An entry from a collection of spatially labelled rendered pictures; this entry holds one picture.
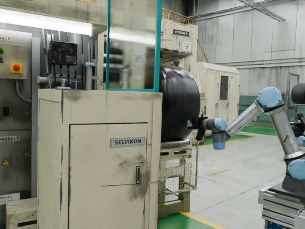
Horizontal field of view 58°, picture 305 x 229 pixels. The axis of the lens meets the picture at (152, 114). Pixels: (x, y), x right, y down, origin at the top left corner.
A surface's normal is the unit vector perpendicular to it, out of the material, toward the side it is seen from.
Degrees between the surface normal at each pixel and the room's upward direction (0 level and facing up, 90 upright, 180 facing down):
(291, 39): 90
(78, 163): 90
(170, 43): 90
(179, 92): 72
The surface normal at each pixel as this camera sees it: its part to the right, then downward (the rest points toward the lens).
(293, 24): -0.72, 0.02
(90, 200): 0.51, 0.07
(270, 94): -0.44, -0.07
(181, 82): 0.44, -0.48
